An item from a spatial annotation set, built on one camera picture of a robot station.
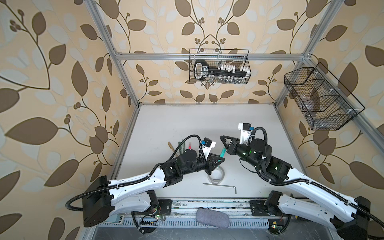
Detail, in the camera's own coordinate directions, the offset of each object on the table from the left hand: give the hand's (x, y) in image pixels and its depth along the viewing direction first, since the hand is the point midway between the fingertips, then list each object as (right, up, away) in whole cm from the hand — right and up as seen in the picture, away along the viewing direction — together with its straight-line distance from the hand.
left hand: (224, 158), depth 66 cm
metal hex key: (+2, -20, +16) cm, 25 cm away
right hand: (-1, +8, +1) cm, 8 cm away
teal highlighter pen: (0, +2, 0) cm, 2 cm away
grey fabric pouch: (-5, -29, +3) cm, 30 cm away
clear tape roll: (-1, -15, +18) cm, 24 cm away
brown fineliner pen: (-30, -1, +30) cm, 43 cm away
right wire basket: (+51, +25, +6) cm, 57 cm away
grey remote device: (-49, -27, 0) cm, 56 cm away
